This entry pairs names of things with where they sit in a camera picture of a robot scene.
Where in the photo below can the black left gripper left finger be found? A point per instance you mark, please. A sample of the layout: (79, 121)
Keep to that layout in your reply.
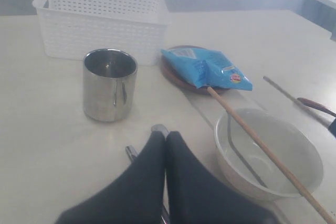
(136, 196)

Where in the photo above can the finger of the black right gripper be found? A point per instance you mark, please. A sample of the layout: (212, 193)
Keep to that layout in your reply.
(332, 128)

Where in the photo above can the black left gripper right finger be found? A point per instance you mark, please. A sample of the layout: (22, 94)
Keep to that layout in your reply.
(196, 196)

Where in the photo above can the wooden chopstick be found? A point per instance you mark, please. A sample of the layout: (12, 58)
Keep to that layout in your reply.
(294, 100)
(289, 175)

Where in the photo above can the brown wooden spoon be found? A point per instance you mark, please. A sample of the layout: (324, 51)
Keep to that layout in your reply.
(317, 106)

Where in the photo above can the silver metal knife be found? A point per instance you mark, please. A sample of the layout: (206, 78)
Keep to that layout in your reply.
(131, 153)

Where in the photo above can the floral ceramic bowl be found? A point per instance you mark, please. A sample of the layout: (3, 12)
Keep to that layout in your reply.
(250, 170)

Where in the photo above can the shiny steel cup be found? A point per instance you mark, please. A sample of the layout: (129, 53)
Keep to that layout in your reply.
(109, 77)

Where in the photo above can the blue snack packet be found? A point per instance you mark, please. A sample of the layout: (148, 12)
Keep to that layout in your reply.
(202, 68)

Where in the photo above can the white perforated plastic basket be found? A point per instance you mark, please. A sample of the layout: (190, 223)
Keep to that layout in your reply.
(72, 28)

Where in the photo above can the white side table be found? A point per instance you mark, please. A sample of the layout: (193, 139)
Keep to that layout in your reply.
(320, 12)

